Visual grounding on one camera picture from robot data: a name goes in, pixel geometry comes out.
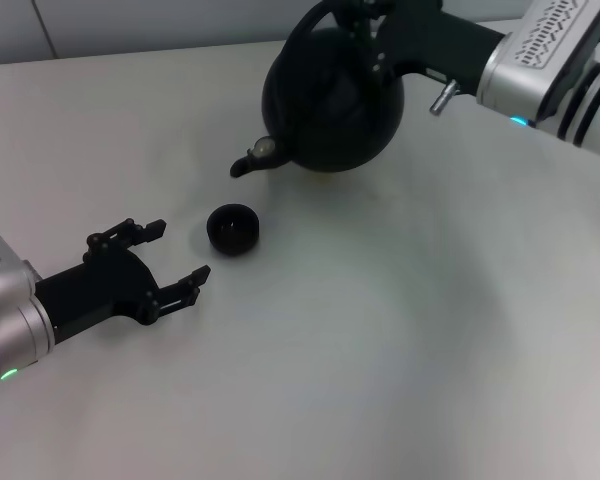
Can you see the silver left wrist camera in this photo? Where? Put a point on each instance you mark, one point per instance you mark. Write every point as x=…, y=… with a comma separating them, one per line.
x=0, y=260

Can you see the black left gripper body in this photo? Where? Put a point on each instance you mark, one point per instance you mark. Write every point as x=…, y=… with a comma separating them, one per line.
x=110, y=285

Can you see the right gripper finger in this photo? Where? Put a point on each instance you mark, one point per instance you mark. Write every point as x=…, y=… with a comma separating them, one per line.
x=360, y=25

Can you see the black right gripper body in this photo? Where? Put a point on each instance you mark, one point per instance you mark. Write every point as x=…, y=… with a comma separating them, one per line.
x=440, y=45

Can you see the black round teapot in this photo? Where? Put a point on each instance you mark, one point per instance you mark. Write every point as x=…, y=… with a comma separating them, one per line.
x=320, y=130

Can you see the small black teacup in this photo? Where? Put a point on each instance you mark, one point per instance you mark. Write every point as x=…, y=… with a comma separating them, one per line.
x=232, y=232

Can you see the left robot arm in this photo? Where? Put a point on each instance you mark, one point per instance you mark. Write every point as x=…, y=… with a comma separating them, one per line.
x=25, y=325

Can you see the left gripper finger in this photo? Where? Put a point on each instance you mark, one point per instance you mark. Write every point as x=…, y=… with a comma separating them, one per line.
x=180, y=295
x=135, y=232

